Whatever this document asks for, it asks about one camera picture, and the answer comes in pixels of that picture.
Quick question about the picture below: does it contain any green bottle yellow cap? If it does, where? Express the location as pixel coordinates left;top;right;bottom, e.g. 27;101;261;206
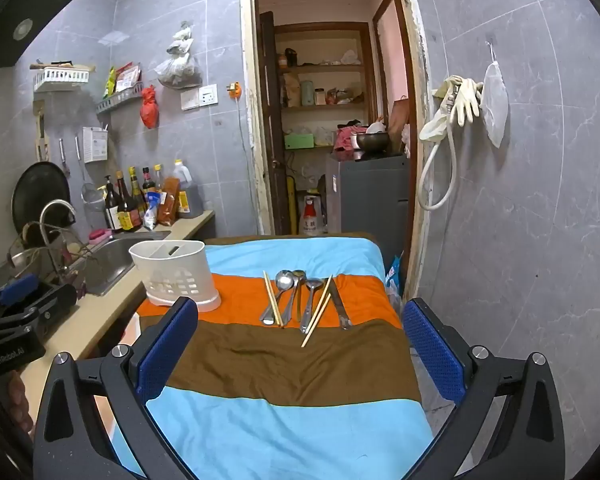
97;185;110;231

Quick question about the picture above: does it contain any metal wall shelf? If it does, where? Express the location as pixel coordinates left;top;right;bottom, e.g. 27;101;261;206
96;85;144;115

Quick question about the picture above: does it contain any stainless steel sink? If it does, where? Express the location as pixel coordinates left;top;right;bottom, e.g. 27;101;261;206
77;230;173;297

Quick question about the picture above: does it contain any brown oil jug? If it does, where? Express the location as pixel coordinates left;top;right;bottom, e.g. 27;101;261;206
171;159;205;220

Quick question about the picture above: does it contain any clear bag of dried goods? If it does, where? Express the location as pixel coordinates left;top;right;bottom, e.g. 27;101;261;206
155;21;203;89

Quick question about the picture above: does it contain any dark wooden door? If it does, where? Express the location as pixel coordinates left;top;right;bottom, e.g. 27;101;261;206
259;10;288;236

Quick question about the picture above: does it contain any black range hood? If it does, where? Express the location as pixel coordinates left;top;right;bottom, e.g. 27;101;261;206
0;0;79;72

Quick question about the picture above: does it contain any curved steel faucet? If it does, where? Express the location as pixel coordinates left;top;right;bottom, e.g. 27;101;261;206
39;199;77;281

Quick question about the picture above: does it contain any red plastic bag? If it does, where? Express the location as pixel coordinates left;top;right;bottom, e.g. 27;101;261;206
140;85;160;130

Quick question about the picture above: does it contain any black round pan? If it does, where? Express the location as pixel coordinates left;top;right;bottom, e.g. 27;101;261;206
11;161;72;236

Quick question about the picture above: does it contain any steel table knife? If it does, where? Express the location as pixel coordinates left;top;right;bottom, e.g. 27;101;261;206
328;276;353;331

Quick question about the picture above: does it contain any wooden spatula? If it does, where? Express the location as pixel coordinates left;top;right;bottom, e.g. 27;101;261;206
33;100;52;162

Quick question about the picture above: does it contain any red cloth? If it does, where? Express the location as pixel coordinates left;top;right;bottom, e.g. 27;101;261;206
333;125;367;153

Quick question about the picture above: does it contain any red white snack packet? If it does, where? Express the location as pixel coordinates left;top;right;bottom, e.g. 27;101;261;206
115;62;142;92

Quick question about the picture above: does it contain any white plastic basket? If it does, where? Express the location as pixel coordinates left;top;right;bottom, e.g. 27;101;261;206
32;65;91;93

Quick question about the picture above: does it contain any red white bottle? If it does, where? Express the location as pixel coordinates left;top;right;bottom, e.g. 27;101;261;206
304;197;327;237

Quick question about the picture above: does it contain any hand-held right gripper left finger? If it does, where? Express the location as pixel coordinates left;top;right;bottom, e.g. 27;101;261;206
32;296;200;480

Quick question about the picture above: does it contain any wooden shelf unit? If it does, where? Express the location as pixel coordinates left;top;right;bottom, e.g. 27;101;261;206
274;21;372;153

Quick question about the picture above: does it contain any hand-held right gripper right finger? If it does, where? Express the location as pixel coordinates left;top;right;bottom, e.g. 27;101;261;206
402;297;566;480

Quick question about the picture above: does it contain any white plastic utensil holder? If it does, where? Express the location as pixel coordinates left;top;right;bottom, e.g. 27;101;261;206
129;240;222;312

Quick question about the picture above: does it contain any dark metal bowl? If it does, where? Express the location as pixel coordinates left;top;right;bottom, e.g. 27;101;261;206
355;132;389;157

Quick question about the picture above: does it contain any blue plastic bag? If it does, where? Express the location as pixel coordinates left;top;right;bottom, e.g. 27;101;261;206
384;252;406;293

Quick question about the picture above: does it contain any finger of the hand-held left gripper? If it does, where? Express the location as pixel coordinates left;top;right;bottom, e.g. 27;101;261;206
0;272;41;321
7;284;78;328

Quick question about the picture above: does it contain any person's left hand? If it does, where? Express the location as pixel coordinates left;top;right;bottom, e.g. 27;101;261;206
0;372;35;436

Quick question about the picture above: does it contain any yellow label soy sauce bottle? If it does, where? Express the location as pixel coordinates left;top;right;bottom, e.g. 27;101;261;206
116;170;143;232

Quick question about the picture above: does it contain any striped blanket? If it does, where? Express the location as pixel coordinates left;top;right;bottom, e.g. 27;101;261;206
107;232;437;480

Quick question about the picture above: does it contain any dark grey cabinet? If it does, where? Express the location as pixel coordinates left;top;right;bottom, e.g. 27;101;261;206
325;154;412;261

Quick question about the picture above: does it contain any wooden door frame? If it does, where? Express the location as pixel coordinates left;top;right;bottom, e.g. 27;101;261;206
240;0;431;301

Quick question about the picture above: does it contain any wooden chopstick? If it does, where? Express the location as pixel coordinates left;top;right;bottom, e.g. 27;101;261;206
306;274;334;337
301;292;332;349
263;271;281;326
266;272;285;328

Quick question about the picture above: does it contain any dark pump bottle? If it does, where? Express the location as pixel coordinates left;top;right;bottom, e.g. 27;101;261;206
104;175;124;232

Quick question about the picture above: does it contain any white shower hose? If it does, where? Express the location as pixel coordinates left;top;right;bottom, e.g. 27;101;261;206
418;87;459;212

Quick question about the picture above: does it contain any blue white packet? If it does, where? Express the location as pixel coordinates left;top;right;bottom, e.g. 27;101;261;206
142;191;162;231

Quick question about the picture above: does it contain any wire mesh strainer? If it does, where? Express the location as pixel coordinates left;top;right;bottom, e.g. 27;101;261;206
75;135;106;212

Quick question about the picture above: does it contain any hanging clear plastic bag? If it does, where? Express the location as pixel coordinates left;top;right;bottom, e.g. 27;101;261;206
481;60;510;149

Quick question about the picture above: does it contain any dark bottle yellow cap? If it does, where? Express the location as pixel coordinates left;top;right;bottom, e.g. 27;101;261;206
129;167;148;216

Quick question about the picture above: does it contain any wooden cutting board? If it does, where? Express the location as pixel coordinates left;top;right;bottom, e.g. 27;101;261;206
387;97;412;155

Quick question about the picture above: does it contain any green box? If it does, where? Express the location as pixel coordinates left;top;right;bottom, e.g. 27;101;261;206
284;132;315;151

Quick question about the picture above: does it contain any large steel spoon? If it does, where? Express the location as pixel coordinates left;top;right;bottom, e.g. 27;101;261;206
260;270;293;325

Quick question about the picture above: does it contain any cream rubber glove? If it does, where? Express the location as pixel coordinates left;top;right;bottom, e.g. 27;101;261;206
447;75;484;127
419;102;455;145

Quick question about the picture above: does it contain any red chili powder packet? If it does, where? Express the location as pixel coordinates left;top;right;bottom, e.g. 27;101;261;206
157;177;182;227

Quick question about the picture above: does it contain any white hanging box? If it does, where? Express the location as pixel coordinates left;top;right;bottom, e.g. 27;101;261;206
82;126;110;164

